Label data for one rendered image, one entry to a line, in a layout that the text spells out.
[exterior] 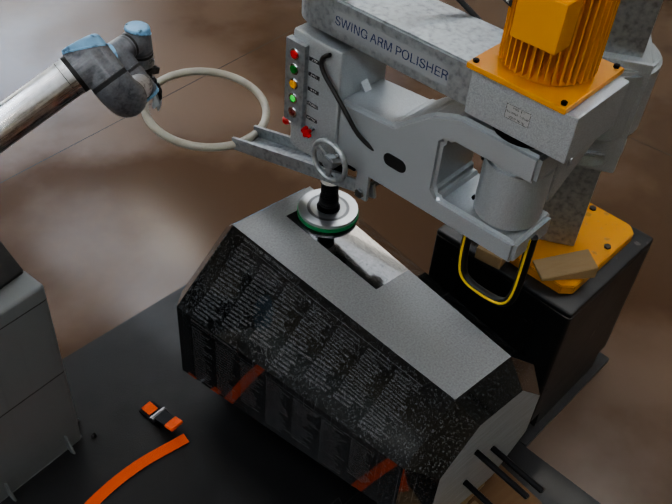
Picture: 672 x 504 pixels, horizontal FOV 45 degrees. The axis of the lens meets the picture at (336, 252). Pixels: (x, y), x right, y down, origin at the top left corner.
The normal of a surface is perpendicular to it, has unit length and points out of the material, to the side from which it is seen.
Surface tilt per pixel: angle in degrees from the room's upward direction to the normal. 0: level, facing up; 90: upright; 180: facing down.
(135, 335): 0
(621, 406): 0
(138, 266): 0
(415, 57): 90
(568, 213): 90
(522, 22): 90
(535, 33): 90
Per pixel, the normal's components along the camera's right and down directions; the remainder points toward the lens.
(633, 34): -0.24, 0.65
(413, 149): -0.68, 0.47
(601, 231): 0.07, -0.73
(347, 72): 0.73, 0.50
